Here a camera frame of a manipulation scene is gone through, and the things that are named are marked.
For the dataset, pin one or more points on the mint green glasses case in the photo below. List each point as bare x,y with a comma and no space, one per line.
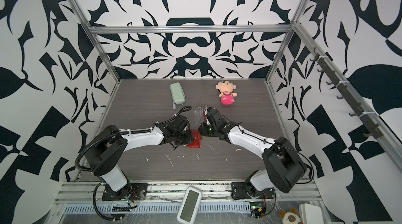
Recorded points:
177,92

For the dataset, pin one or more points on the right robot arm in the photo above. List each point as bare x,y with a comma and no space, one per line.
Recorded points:
283,165

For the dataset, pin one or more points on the small green circuit board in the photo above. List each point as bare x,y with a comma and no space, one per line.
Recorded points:
257,209

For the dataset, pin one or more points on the white box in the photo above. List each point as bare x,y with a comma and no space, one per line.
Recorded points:
311,214

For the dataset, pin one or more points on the white timer display device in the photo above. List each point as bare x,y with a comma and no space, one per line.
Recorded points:
190,206

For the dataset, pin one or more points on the pink plush doll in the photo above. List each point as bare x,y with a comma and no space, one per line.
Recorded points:
227,92

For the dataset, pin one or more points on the white brown plush toy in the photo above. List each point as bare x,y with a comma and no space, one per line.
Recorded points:
290,217

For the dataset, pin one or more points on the clear plastic card box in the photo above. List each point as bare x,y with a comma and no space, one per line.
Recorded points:
200,115

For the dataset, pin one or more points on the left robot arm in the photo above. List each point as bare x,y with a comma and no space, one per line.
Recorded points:
101,156

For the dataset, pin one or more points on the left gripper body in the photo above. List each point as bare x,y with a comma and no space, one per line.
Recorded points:
182,139

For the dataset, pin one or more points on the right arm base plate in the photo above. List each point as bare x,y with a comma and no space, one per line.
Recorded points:
243,190

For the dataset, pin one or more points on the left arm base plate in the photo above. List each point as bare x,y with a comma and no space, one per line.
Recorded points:
134,192

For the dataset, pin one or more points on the red card holder wallet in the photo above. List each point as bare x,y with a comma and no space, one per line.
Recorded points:
197,138

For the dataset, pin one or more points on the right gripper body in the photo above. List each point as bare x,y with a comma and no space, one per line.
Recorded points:
210,130

